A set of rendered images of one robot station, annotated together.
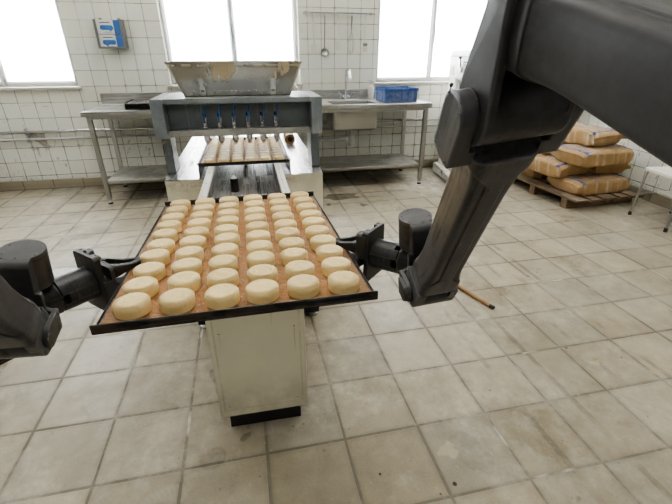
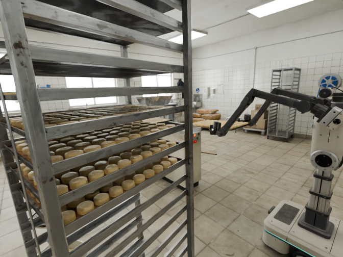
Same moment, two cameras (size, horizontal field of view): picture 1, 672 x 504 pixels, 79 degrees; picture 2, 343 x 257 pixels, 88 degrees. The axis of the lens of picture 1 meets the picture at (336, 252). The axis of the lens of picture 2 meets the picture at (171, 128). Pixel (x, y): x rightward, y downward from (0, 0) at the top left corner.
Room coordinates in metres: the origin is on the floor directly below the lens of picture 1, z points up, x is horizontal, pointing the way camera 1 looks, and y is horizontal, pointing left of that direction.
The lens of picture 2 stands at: (-0.75, 1.60, 1.41)
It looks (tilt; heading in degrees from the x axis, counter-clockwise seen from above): 12 degrees down; 332
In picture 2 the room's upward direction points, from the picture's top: 2 degrees counter-clockwise
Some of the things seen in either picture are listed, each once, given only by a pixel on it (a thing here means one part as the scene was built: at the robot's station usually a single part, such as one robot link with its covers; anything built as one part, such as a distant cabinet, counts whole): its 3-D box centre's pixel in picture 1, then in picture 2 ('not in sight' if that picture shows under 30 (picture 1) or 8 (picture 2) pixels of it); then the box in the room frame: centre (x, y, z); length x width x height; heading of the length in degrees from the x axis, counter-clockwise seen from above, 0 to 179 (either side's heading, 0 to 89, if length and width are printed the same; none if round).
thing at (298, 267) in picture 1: (299, 271); not in sight; (0.60, 0.06, 1.02); 0.05 x 0.05 x 0.02
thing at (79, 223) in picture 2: not in sight; (141, 184); (-0.13, 1.42, 1.05); 0.64 x 0.03 x 0.03; 113
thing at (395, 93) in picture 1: (396, 94); not in sight; (4.82, -0.67, 0.95); 0.40 x 0.30 x 0.14; 105
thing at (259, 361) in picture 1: (255, 287); (176, 153); (1.49, 0.35, 0.45); 0.70 x 0.34 x 0.90; 11
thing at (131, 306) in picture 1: (132, 306); not in sight; (0.49, 0.29, 1.02); 0.05 x 0.05 x 0.02
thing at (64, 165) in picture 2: not in sight; (137, 140); (-0.13, 1.42, 1.23); 0.64 x 0.03 x 0.03; 113
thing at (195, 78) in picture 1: (237, 78); (154, 100); (1.99, 0.45, 1.25); 0.56 x 0.29 x 0.14; 101
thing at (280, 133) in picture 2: not in sight; (283, 104); (1.97, -3.18, 0.93); 0.64 x 0.51 x 1.78; 105
